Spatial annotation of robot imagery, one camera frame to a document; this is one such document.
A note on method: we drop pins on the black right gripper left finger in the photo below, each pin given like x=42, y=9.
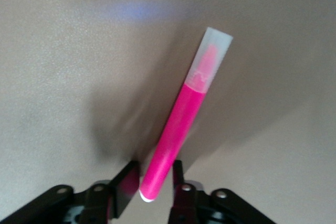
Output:
x=123, y=192

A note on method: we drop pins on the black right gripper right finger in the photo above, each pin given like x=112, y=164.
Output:
x=189, y=197

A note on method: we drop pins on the pink highlighter pen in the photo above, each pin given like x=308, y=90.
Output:
x=178, y=119

